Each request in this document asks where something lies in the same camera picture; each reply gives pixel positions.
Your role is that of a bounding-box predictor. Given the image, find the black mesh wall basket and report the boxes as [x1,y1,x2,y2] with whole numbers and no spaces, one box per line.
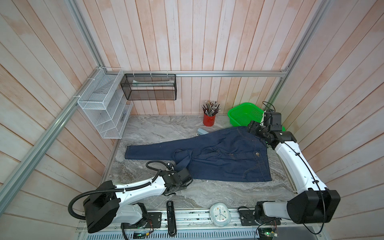
[120,73,177,101]

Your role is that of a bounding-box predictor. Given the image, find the aluminium front rail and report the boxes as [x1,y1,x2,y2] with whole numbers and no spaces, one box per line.
[74,206,326,240]

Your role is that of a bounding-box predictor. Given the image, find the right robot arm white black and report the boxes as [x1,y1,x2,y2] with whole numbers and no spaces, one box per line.
[248,121,341,224]

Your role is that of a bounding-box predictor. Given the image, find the green plastic basket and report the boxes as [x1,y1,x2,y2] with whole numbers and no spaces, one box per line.
[228,103,267,127]

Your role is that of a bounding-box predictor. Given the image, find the red pencil cup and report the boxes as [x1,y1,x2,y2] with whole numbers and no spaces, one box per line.
[202,101,221,127]

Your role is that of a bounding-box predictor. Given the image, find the white wire mesh shelf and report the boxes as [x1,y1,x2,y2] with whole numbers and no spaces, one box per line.
[78,67,134,139]

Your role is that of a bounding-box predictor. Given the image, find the white round clock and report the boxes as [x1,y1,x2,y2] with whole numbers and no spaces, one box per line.
[209,203,232,228]

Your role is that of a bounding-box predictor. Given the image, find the grey blue stapler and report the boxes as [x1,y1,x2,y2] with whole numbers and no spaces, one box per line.
[197,128,209,136]

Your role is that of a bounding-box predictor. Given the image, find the black remote control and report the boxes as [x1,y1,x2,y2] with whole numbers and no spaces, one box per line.
[167,201,177,237]

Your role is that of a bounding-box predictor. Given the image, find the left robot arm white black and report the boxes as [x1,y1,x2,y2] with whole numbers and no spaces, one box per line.
[68,161,193,234]

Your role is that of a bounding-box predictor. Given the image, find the dark blue denim trousers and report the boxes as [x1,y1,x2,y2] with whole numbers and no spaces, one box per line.
[125,127,272,183]

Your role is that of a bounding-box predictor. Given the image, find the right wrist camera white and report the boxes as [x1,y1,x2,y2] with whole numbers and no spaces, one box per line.
[261,112,283,131]

